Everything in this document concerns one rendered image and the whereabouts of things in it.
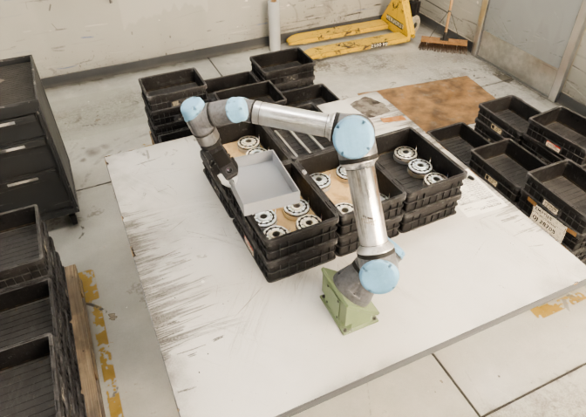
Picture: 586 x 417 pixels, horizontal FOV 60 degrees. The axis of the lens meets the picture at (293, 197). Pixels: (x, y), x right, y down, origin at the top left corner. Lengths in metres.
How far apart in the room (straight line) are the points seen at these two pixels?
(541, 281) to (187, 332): 1.32
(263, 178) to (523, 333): 1.64
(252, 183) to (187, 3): 3.43
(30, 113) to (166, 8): 2.36
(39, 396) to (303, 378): 0.96
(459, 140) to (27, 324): 2.74
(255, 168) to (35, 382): 1.11
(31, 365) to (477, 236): 1.81
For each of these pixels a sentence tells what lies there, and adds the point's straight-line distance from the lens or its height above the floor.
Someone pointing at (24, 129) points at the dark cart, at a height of 0.74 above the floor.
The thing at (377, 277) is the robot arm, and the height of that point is 1.03.
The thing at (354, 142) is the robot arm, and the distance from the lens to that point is 1.44.
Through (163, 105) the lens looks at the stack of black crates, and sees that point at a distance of 3.47.
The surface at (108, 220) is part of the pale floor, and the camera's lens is 3.43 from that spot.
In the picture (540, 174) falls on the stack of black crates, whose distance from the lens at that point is 2.94.
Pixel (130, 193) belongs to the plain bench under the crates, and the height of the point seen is 0.70.
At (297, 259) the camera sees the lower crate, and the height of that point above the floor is 0.78.
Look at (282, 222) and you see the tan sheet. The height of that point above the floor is 0.83.
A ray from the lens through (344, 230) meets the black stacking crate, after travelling 1.94.
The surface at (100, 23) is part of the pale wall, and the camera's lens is 5.00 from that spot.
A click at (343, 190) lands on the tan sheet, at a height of 0.83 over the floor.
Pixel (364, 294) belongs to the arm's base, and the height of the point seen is 0.86.
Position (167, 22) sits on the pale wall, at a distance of 5.09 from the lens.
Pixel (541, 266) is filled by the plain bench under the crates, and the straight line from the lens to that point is 2.21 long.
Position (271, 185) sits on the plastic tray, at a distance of 1.82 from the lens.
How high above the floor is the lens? 2.18
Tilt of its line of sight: 40 degrees down
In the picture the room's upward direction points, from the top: straight up
